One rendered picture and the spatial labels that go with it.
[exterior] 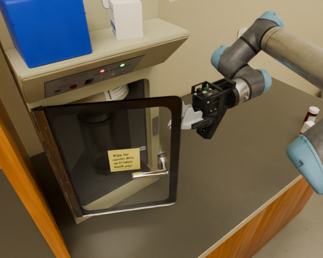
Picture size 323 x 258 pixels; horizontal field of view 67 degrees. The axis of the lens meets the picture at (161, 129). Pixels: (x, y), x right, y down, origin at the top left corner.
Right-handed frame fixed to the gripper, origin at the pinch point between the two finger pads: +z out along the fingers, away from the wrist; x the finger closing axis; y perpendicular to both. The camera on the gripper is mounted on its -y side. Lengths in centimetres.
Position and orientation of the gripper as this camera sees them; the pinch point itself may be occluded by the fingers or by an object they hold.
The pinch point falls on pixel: (172, 127)
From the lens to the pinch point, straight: 62.0
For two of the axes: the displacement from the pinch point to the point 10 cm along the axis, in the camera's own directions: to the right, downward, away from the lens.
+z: -8.1, 3.7, -4.5
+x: 5.8, 5.2, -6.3
